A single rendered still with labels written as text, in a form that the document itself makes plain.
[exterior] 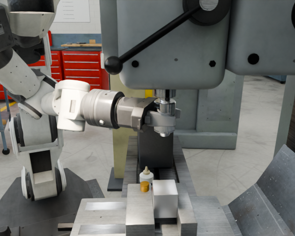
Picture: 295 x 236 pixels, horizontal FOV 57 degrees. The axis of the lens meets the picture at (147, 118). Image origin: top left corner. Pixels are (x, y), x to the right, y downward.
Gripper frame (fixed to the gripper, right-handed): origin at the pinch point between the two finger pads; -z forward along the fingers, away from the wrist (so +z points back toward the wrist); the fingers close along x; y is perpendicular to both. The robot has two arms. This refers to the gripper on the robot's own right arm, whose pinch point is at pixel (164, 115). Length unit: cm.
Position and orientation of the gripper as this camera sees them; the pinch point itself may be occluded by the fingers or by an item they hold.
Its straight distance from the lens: 59.0
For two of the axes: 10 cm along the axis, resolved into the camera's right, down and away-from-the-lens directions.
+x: 3.3, -3.0, 8.9
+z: -9.4, -1.2, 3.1
